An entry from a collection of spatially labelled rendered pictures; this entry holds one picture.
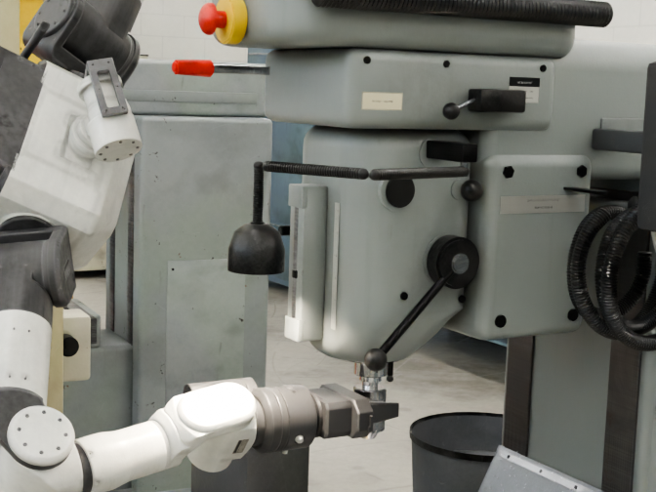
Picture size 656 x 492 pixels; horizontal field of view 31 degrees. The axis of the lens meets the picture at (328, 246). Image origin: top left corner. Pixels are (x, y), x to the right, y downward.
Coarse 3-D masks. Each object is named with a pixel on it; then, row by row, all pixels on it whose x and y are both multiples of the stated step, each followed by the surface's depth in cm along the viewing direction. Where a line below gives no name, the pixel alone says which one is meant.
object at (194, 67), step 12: (180, 60) 156; (192, 60) 157; (204, 60) 158; (180, 72) 156; (192, 72) 157; (204, 72) 157; (216, 72) 159; (228, 72) 160; (240, 72) 160; (252, 72) 161; (264, 72) 162
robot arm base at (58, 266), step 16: (0, 240) 160; (16, 240) 160; (32, 240) 161; (48, 240) 156; (64, 240) 159; (48, 256) 154; (64, 256) 158; (48, 272) 153; (64, 272) 157; (48, 288) 154; (64, 288) 156; (64, 304) 157
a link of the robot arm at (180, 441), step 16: (224, 384) 153; (176, 400) 149; (192, 400) 149; (208, 400) 150; (224, 400) 151; (240, 400) 152; (160, 416) 149; (176, 416) 148; (192, 416) 148; (208, 416) 148; (224, 416) 149; (240, 416) 150; (176, 432) 147; (192, 432) 147; (208, 432) 147; (224, 432) 150; (176, 448) 147; (192, 448) 148; (176, 464) 149
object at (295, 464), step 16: (304, 448) 198; (192, 464) 211; (240, 464) 195; (256, 464) 194; (272, 464) 195; (288, 464) 197; (304, 464) 198; (192, 480) 212; (208, 480) 206; (224, 480) 200; (240, 480) 195; (256, 480) 194; (272, 480) 196; (288, 480) 197; (304, 480) 199
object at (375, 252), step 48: (336, 144) 154; (384, 144) 151; (336, 192) 155; (384, 192) 151; (432, 192) 156; (336, 240) 155; (384, 240) 153; (432, 240) 156; (336, 288) 156; (384, 288) 154; (336, 336) 157; (384, 336) 156; (432, 336) 162
